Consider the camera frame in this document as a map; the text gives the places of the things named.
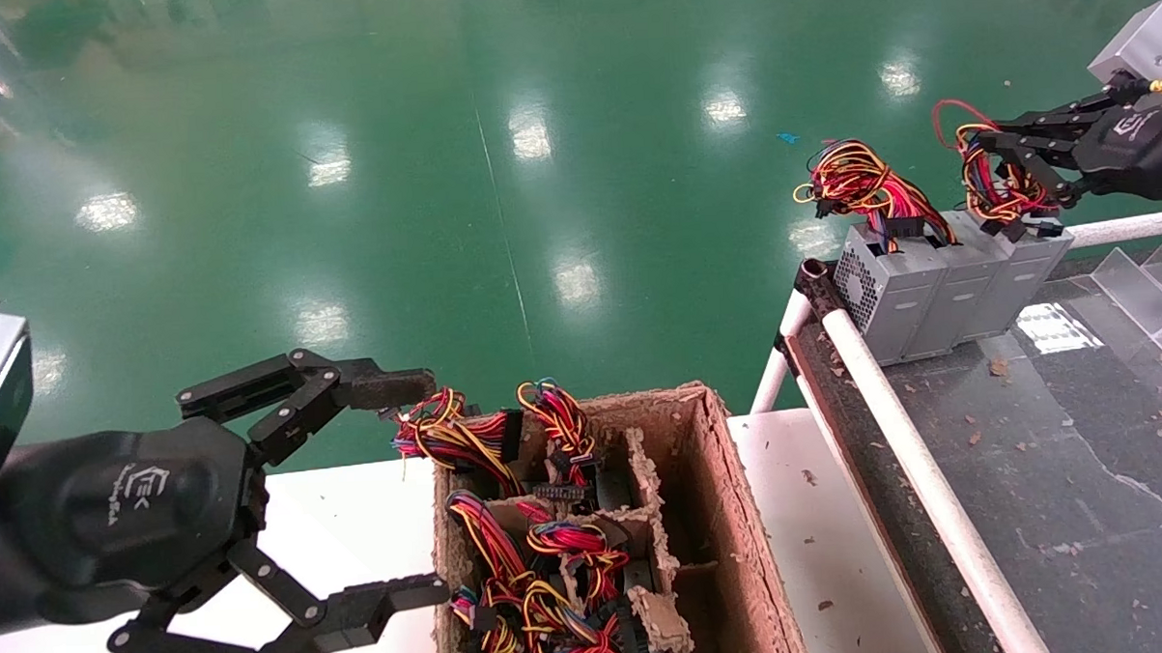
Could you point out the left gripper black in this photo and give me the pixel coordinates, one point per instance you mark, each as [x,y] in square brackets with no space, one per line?
[133,516]

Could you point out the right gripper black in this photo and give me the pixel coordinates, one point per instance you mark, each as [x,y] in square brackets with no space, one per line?
[1145,152]

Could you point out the clear acrylic divider tray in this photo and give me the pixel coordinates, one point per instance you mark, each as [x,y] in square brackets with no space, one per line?
[1136,293]

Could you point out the small blue floor scrap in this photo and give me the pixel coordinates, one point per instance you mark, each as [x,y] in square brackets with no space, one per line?
[788,138]

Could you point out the conveyor with white tube rails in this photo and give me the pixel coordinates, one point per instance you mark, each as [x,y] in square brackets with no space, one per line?
[1079,464]

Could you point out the brown pulp cardboard box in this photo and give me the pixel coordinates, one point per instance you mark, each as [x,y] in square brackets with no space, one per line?
[713,515]

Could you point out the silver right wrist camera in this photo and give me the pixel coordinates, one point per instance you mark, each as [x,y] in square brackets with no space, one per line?
[1146,46]

